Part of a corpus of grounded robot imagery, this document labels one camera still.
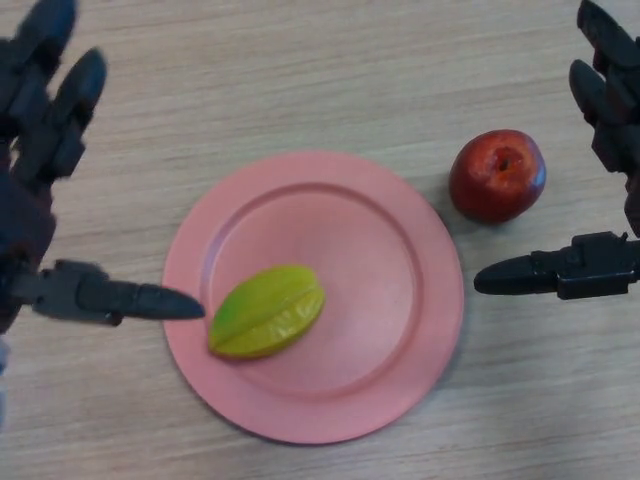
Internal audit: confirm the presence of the pink round plate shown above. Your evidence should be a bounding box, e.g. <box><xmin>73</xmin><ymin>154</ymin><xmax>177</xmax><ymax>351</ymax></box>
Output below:
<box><xmin>162</xmin><ymin>151</ymin><xmax>465</xmax><ymax>445</ymax></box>

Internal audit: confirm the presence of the yellow starfruit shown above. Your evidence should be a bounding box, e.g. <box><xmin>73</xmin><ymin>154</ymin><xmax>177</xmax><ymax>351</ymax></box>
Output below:
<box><xmin>207</xmin><ymin>264</ymin><xmax>327</xmax><ymax>360</ymax></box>

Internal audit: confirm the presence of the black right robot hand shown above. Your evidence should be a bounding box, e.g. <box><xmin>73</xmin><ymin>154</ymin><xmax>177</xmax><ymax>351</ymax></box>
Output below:
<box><xmin>473</xmin><ymin>0</ymin><xmax>640</xmax><ymax>301</ymax></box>

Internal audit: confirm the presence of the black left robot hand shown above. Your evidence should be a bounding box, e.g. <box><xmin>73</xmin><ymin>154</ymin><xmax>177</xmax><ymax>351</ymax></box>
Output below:
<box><xmin>0</xmin><ymin>0</ymin><xmax>206</xmax><ymax>336</ymax></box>

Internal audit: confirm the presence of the red apple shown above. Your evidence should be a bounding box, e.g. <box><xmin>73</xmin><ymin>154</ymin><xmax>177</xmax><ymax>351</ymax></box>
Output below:
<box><xmin>448</xmin><ymin>129</ymin><xmax>547</xmax><ymax>225</ymax></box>

